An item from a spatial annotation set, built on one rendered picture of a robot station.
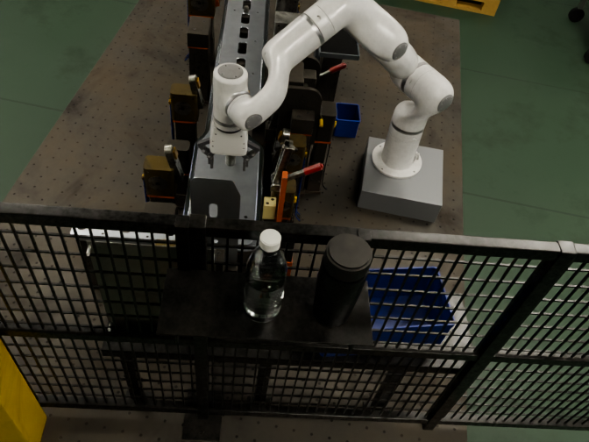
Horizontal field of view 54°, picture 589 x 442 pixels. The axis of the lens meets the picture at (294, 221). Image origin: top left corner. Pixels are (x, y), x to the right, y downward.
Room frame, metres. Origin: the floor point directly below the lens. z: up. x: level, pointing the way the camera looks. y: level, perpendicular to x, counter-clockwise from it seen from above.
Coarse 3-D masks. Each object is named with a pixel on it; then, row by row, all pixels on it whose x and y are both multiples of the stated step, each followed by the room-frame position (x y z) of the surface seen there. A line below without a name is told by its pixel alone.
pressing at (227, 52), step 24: (240, 0) 2.20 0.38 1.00; (264, 0) 2.23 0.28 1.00; (240, 24) 2.03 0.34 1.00; (264, 24) 2.06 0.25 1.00; (264, 72) 1.74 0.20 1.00; (192, 168) 1.22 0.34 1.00; (216, 168) 1.23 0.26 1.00; (240, 168) 1.25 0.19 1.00; (240, 192) 1.15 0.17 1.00; (240, 216) 1.06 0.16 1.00; (216, 240) 0.96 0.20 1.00; (240, 240) 0.97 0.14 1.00
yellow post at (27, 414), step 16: (0, 352) 0.49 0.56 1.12; (0, 368) 0.46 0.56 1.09; (16, 368) 0.50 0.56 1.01; (0, 384) 0.44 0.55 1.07; (16, 384) 0.48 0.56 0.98; (0, 400) 0.42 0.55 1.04; (16, 400) 0.45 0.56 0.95; (32, 400) 0.50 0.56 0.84; (0, 416) 0.41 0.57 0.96; (16, 416) 0.43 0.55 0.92; (32, 416) 0.47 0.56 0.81; (0, 432) 0.41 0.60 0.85; (16, 432) 0.41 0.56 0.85; (32, 432) 0.44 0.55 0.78
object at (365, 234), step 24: (168, 288) 0.52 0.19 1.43; (192, 288) 0.53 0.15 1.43; (216, 288) 0.54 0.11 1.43; (240, 288) 0.55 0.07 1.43; (288, 288) 0.56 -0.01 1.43; (312, 288) 0.57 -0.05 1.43; (168, 312) 0.48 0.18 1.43; (192, 312) 0.48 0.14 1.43; (216, 312) 0.49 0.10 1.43; (240, 312) 0.50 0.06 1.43; (288, 312) 0.51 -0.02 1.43; (312, 312) 0.52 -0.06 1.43; (360, 312) 0.54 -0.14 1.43; (192, 336) 0.44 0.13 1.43; (216, 336) 0.45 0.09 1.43; (240, 336) 0.46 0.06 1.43; (264, 336) 0.46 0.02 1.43; (288, 336) 0.47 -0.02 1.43; (312, 336) 0.48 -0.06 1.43; (336, 336) 0.49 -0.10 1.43; (360, 336) 0.49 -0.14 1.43
